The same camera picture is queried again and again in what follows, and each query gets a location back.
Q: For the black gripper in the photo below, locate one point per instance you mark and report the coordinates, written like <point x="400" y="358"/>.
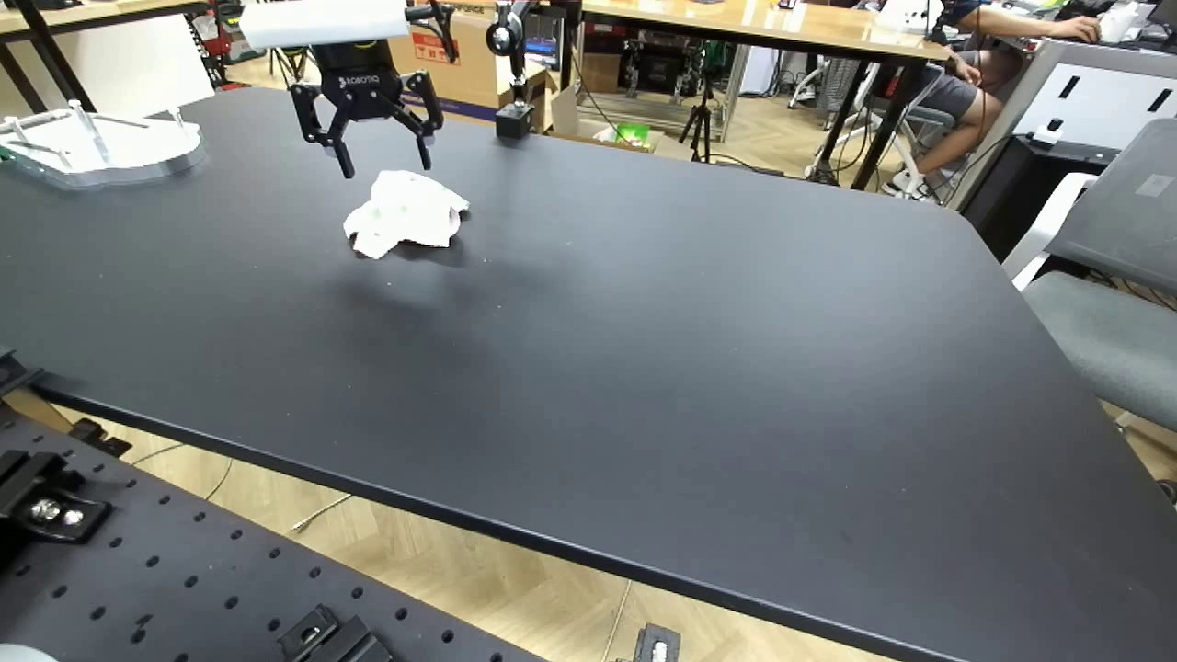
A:
<point x="357" y="82"/>

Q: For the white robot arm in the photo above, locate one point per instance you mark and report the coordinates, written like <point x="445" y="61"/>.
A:
<point x="310" y="23"/>

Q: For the white crumpled cloth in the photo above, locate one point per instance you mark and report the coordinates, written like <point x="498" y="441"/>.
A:
<point x="407" y="208"/>

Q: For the cardboard box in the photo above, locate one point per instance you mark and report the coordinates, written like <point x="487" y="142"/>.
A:
<point x="461" y="82"/>

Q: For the small black tripod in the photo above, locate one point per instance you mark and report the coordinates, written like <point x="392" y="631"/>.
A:
<point x="700" y="126"/>

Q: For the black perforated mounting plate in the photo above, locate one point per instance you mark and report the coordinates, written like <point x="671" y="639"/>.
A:
<point x="107" y="563"/>

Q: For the wooden desk background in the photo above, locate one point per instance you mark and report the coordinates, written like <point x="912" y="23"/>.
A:
<point x="802" y="28"/>

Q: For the seated person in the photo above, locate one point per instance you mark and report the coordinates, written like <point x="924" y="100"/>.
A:
<point x="961" y="92"/>

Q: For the grey office chair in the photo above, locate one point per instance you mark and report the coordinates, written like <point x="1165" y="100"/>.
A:
<point x="1111" y="276"/>

